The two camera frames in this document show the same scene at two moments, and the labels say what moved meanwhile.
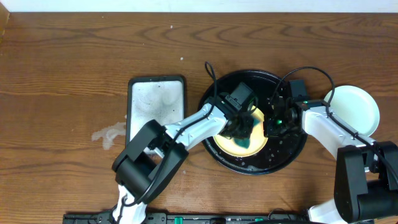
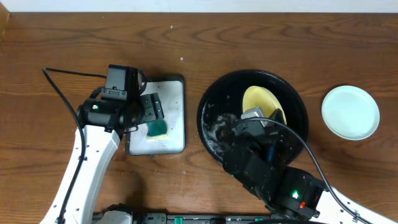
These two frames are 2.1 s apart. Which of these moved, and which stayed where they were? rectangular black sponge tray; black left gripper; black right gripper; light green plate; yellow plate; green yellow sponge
Moved: yellow plate; green yellow sponge; black right gripper; black left gripper
Stayed: light green plate; rectangular black sponge tray
